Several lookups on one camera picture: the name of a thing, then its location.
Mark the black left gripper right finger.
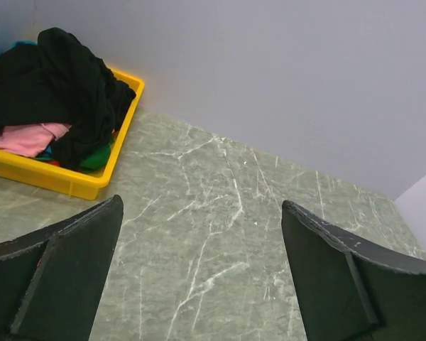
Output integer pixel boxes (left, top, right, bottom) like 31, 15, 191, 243
281, 200, 426, 340

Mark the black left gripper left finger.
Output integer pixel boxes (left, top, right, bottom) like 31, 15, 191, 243
0, 195, 124, 340

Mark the black t shirt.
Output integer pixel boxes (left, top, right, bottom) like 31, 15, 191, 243
0, 28, 136, 170

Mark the yellow plastic tray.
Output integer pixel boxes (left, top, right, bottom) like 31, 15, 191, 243
0, 68, 145, 200

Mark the orange red t shirt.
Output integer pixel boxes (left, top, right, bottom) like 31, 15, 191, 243
45, 161, 60, 167

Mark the green t shirt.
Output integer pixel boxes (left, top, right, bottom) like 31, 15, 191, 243
34, 136, 115, 173

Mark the pink t shirt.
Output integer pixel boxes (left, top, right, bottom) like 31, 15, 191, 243
0, 123, 71, 158

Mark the teal blue t shirt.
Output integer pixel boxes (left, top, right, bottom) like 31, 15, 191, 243
10, 40, 38, 50

